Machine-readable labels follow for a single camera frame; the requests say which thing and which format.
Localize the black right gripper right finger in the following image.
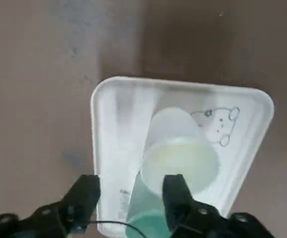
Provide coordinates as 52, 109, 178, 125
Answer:
162, 174, 276, 238

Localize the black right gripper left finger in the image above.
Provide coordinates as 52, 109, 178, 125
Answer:
0, 175, 101, 238

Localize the small green cup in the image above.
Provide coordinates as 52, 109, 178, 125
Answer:
125, 171, 174, 238

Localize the small white cup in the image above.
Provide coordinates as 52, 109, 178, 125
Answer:
143, 107, 220, 196

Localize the white tray with rabbit print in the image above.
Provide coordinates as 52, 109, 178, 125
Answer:
90, 76, 275, 235

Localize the thin black cable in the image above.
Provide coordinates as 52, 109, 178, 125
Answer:
88, 220, 146, 238

